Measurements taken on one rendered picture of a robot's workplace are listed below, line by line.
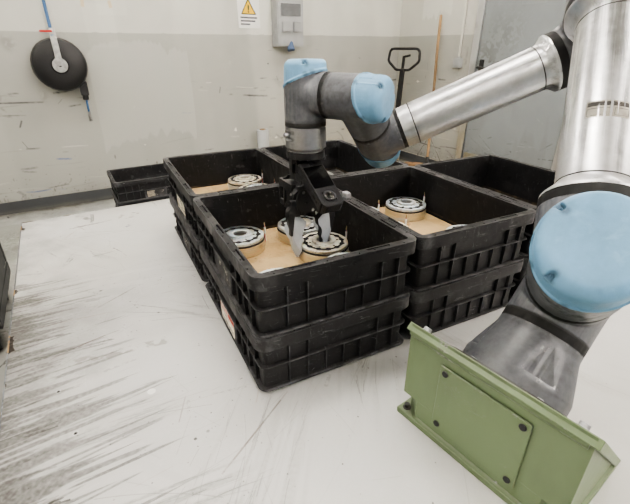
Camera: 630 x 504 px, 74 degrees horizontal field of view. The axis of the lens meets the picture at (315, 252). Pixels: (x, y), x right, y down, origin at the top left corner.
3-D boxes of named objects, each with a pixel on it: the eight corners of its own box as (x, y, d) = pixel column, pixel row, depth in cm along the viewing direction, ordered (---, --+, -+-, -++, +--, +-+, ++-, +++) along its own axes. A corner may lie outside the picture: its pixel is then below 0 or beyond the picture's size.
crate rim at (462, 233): (537, 222, 83) (540, 211, 82) (420, 252, 71) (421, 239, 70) (410, 173, 115) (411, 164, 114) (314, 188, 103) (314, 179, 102)
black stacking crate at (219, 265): (412, 299, 75) (419, 242, 70) (258, 347, 63) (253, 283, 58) (314, 224, 107) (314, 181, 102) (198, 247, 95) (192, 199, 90)
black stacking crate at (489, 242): (525, 264, 88) (538, 213, 83) (414, 298, 76) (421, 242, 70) (407, 206, 119) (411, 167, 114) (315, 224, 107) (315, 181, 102)
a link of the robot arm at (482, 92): (612, 28, 74) (358, 140, 88) (628, -27, 65) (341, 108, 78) (646, 74, 70) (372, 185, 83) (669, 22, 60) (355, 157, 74)
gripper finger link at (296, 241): (289, 248, 89) (296, 206, 85) (301, 259, 84) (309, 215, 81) (275, 248, 87) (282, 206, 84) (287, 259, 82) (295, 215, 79)
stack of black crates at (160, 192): (187, 228, 273) (177, 161, 254) (201, 245, 250) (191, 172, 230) (122, 242, 255) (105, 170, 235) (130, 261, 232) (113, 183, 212)
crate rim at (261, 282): (419, 252, 71) (421, 239, 70) (253, 294, 59) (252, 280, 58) (314, 188, 103) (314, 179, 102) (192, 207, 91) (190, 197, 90)
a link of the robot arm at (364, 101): (404, 106, 73) (348, 102, 78) (390, 61, 63) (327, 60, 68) (390, 145, 72) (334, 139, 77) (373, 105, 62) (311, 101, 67)
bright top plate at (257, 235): (268, 243, 86) (268, 240, 86) (219, 250, 83) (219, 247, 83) (258, 225, 95) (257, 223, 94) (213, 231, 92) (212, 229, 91)
